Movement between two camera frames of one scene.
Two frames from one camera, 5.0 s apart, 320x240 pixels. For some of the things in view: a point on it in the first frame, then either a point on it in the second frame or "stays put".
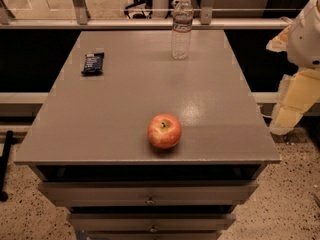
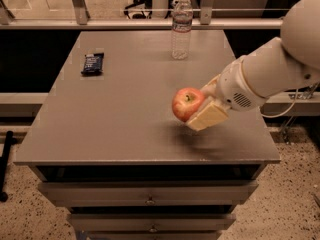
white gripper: (305, 43) → (234, 85)
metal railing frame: (78, 18) stays put
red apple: (164, 130) → (186, 102)
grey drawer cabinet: (91, 154) stays put
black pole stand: (9, 140) stays put
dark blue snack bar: (93, 64) stays put
